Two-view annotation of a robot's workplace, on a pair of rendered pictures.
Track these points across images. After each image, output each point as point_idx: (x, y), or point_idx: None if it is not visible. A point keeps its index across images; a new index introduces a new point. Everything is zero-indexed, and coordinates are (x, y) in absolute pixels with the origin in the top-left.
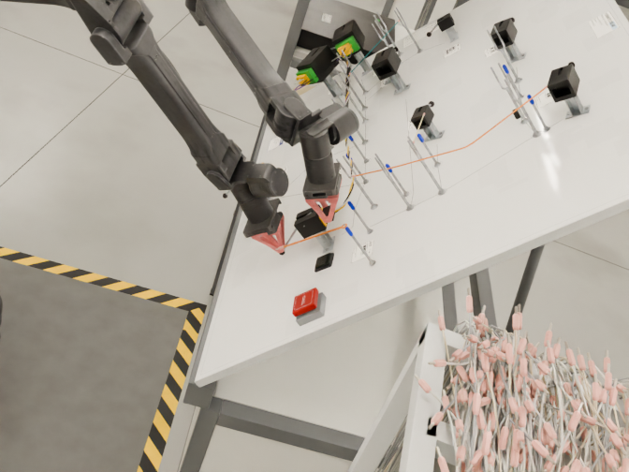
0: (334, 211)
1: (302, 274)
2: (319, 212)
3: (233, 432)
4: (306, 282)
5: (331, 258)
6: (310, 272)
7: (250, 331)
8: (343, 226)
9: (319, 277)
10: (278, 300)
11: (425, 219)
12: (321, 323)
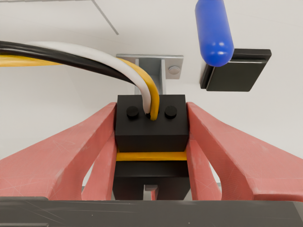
0: (221, 121)
1: (225, 107)
2: (213, 182)
3: None
4: (266, 97)
5: (240, 54)
6: (231, 95)
7: (299, 152)
8: (71, 33)
9: (285, 73)
10: (263, 132)
11: None
12: None
